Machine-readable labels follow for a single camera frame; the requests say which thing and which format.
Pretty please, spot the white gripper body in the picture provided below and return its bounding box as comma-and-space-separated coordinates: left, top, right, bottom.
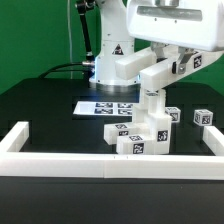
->
126, 0, 224, 52

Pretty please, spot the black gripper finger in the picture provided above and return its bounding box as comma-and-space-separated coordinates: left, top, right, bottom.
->
151, 43, 166, 63
172, 47, 197, 74

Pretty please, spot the white chair back frame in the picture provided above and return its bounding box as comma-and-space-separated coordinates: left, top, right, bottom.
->
115, 45, 224, 91

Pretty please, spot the white chair seat part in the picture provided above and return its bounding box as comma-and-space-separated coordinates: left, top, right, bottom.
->
132, 88, 172, 154

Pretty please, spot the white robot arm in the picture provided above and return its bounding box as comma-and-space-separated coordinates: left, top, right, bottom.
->
90, 0, 224, 91

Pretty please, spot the white tag sheet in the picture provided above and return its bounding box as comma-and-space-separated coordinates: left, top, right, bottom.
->
73, 101, 133, 116

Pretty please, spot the black jointed camera mount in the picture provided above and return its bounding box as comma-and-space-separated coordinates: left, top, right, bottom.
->
75, 0, 96, 62

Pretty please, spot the black cable bundle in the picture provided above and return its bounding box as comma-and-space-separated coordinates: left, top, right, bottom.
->
38, 61, 98, 80

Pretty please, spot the white U-shaped fence frame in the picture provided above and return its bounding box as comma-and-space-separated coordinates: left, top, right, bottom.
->
0, 122, 224, 180

